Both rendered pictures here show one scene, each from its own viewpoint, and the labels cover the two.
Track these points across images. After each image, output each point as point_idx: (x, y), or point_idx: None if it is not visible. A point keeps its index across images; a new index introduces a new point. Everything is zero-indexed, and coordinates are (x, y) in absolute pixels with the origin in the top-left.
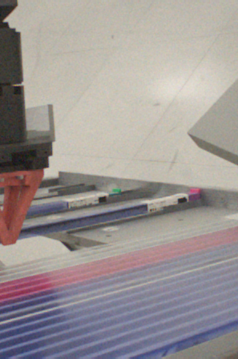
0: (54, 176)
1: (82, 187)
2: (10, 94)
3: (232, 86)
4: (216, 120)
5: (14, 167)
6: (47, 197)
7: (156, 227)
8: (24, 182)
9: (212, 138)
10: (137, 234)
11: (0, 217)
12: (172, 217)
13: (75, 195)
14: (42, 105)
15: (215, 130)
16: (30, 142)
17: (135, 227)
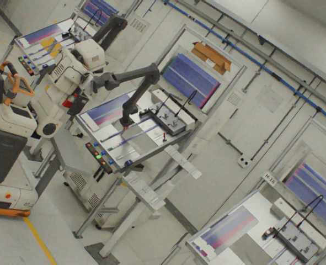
0: (121, 167)
1: (116, 157)
2: None
3: (79, 169)
4: (85, 169)
5: None
6: (122, 154)
7: (107, 131)
8: None
9: (87, 168)
10: (110, 129)
11: None
12: (104, 136)
13: (117, 155)
14: (124, 176)
15: (86, 168)
16: (121, 119)
17: (110, 132)
